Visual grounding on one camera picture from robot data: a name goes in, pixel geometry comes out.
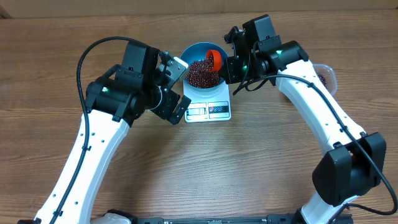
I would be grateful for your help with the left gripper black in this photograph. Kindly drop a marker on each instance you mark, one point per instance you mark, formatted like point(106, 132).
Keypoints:
point(169, 104)

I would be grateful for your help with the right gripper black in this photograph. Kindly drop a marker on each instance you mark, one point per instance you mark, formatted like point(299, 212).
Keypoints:
point(230, 70)

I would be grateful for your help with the red measuring scoop blue handle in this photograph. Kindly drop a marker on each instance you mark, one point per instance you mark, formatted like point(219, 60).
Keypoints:
point(217, 59)

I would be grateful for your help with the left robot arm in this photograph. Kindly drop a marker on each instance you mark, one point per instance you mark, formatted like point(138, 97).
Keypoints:
point(110, 104)

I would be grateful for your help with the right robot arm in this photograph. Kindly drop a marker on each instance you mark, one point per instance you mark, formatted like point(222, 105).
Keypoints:
point(352, 159)

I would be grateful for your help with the red beans in bowl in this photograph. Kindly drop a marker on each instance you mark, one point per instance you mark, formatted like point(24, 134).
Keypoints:
point(200, 74)

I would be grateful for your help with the white digital kitchen scale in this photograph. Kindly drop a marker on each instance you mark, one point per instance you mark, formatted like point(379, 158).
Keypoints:
point(207, 104)

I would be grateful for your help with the blue plastic bowl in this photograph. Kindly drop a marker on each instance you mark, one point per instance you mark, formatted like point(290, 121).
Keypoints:
point(198, 51)

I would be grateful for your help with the red beans in container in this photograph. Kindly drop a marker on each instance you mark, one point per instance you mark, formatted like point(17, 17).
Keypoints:
point(322, 79)

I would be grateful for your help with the clear plastic container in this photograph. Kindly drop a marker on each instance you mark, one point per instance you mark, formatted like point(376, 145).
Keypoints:
point(329, 74)

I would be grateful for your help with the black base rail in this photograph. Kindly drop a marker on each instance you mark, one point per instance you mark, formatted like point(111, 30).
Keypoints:
point(214, 220)

